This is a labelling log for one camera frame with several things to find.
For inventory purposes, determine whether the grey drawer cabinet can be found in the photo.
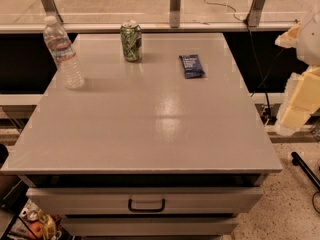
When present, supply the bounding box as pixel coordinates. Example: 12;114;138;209
2;33;281;239

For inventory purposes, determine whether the green soda can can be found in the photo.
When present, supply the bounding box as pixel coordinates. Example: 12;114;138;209
120;20;142;62

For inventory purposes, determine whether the clear plastic water bottle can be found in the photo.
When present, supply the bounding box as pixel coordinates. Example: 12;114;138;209
43;16;85;89

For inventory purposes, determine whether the blue rxbar wrapper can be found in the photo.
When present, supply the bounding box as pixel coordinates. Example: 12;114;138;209
179;54;205;79

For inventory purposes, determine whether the black drawer handle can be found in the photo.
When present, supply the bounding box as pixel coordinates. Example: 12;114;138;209
127;199;166;213

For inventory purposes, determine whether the clutter of snack items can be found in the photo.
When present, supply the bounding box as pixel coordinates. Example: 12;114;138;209
10;200;62;240

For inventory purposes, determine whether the metal window railing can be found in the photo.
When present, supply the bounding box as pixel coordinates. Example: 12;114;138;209
0;0;303;33

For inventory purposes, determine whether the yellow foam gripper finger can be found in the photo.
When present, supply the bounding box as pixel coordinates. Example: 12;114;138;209
275;67;320;136
275;22;301;48

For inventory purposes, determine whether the black floor stand leg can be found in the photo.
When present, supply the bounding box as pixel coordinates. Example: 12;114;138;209
291;152;320;191

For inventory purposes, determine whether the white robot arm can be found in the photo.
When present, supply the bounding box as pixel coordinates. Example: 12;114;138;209
275;4;320;136

